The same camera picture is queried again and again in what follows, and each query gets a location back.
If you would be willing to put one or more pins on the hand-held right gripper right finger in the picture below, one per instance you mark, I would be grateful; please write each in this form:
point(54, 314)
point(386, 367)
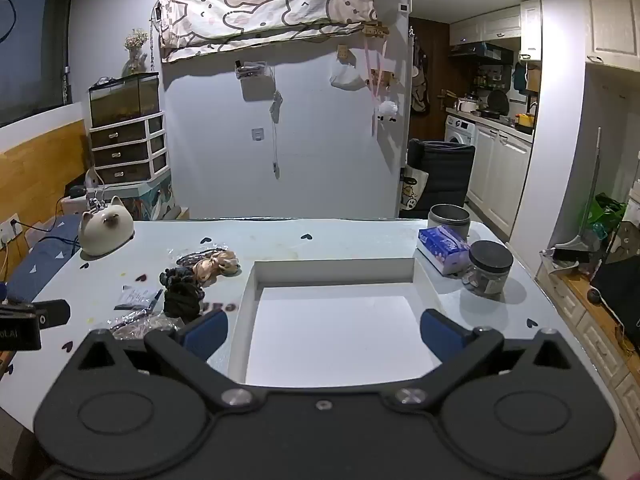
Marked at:
point(442, 336)

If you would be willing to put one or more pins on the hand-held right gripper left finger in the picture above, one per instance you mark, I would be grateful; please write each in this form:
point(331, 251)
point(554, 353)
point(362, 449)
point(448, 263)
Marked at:
point(206, 334)

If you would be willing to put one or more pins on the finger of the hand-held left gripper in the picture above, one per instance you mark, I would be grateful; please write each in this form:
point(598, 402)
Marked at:
point(52, 314)

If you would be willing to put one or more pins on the white paper sachet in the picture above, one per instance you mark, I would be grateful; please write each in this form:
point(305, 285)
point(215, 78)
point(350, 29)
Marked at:
point(137, 297)

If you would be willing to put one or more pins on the shallow white tray box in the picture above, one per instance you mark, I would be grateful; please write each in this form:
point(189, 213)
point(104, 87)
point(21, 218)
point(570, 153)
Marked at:
point(330, 320)

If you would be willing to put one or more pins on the black scrunchie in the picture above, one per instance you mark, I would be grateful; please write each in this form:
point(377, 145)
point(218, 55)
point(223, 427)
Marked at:
point(182, 302)

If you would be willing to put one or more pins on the blue patterned ironing board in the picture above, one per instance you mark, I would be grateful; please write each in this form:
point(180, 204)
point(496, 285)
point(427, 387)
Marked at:
point(42, 255)

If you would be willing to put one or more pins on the crinkled clear plastic bag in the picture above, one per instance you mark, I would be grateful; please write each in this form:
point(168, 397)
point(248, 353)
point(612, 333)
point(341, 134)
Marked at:
point(142, 324)

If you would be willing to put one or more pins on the beige satin scrunchie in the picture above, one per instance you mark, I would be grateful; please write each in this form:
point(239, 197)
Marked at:
point(215, 265)

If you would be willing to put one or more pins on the glass jar with black lid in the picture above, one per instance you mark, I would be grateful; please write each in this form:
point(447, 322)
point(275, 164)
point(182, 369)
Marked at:
point(487, 270)

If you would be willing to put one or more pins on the blue white tissue pack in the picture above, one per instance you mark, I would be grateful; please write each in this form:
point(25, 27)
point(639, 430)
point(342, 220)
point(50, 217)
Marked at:
point(442, 250)

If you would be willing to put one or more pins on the cream cat-shaped ceramic ornament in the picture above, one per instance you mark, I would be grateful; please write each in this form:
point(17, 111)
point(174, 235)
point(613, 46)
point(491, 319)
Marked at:
point(106, 230)

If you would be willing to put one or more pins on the grey metal tin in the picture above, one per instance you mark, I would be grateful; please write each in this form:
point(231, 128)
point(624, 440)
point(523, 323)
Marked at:
point(448, 219)

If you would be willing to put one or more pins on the silver metal ornament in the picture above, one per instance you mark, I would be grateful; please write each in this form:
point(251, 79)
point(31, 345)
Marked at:
point(96, 199)

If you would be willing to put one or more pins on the cartoon print tote bag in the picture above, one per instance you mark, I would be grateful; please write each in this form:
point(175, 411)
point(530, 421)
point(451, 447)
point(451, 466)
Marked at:
point(414, 187)

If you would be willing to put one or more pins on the black chair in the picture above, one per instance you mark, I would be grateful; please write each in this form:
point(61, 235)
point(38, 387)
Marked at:
point(445, 172)

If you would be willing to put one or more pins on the white kitchen base cabinet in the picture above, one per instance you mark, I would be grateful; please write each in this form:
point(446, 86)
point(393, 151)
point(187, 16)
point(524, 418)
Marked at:
point(495, 170)

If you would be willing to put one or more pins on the white plastic drawer unit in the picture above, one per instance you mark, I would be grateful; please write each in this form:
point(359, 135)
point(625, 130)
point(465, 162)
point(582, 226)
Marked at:
point(127, 152)

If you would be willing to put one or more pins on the green bag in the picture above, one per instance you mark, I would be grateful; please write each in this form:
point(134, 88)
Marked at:
point(605, 215)

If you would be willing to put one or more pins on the white washing machine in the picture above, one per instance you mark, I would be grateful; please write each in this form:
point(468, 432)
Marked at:
point(460, 132)

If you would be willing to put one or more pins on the glass fish tank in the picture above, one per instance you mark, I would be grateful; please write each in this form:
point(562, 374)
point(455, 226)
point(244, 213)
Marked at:
point(122, 100)

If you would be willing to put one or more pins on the white plush sheep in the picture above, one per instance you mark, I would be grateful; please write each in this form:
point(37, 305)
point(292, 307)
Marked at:
point(388, 111)

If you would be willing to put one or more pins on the yellow kitchen pot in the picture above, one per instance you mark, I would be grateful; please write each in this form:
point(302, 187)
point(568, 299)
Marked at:
point(525, 119)

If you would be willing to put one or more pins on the black frying pan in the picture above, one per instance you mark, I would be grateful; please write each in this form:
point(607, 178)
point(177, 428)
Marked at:
point(498, 102)

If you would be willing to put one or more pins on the teal hanging towel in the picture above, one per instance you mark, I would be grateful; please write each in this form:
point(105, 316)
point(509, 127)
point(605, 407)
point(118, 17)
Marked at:
point(521, 77)

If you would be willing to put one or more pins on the vase of dried flowers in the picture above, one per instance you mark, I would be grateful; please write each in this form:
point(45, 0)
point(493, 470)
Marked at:
point(135, 55)

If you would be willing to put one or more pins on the white hanging plastic bag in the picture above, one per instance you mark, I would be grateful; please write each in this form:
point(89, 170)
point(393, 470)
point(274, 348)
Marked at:
point(346, 77)

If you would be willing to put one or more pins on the printed cartoon blanket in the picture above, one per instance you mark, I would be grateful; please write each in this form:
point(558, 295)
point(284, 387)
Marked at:
point(270, 0)

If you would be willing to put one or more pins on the white wall socket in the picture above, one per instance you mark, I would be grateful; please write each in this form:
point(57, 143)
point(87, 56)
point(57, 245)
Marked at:
point(10, 230)

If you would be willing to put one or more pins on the white wall hook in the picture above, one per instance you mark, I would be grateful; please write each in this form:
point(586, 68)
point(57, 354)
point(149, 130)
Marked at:
point(257, 134)

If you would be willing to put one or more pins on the clear wall organiser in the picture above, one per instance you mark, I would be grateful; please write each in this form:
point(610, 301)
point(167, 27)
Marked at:
point(250, 71)

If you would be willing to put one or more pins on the white kitchen wall cabinet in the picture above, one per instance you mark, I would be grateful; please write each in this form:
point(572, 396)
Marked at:
point(495, 25)

